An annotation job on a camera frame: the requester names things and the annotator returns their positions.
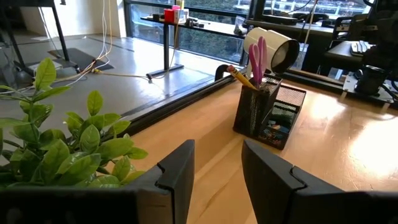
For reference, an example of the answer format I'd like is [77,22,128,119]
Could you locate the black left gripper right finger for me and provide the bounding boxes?
[241,139,398,224]

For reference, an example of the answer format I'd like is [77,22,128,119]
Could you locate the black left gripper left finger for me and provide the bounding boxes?
[0,139,196,224]

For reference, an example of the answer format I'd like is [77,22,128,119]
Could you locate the yellow pencil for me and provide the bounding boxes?
[226,64,258,91]

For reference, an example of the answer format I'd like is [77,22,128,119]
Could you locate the purple pink handled scissors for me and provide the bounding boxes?
[248,36,268,88]

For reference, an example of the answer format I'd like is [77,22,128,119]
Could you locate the black mesh desk organizer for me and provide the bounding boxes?
[233,74,307,151]

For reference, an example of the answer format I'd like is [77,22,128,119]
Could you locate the green plant in white pot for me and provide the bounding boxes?
[0,57,149,190]

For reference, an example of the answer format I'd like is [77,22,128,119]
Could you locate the black standing desk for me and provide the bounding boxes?
[139,14,248,79]

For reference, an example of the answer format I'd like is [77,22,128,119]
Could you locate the dark grey desk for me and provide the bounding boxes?
[323,40,379,75]
[247,14,336,40]

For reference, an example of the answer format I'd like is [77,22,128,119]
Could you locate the black floor mat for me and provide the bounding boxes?
[48,47,114,72]

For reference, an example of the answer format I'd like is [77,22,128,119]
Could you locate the black keyboard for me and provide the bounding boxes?
[350,40,374,57]

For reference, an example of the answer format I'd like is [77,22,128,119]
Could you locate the pale storage container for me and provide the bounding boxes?
[174,8,190,25]

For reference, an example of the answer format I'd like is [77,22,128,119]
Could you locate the white floor cable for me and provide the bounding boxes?
[0,0,108,94]

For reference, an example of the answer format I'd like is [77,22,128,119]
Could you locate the black desk frame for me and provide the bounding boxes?
[0,0,80,74]

